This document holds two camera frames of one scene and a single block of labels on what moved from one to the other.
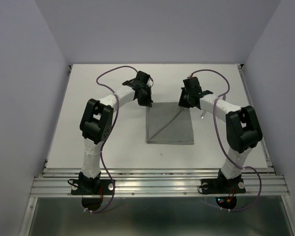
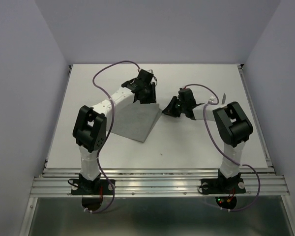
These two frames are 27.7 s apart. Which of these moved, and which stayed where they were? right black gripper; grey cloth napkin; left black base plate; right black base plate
Moved: right black gripper; grey cloth napkin
Stayed: right black base plate; left black base plate
